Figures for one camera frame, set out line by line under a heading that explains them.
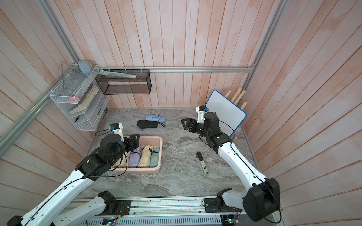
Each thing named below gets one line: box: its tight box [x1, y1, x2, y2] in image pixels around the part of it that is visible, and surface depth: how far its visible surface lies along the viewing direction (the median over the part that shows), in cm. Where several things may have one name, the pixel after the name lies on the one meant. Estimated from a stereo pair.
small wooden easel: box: [225, 87, 248, 111], surface depth 86 cm
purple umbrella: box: [128, 145, 143, 168], surface depth 84 cm
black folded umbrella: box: [137, 120, 158, 129], surface depth 109 cm
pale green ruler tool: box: [98, 69, 138, 79], surface depth 92 cm
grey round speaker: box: [77, 59, 93, 76], surface depth 84 cm
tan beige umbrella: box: [137, 144, 157, 168], surface depth 85 cm
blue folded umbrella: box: [145, 114, 166, 124], surface depth 113 cm
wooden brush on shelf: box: [68, 84, 100, 114], surface depth 84 cm
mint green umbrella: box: [149, 147, 160, 168], surface depth 88 cm
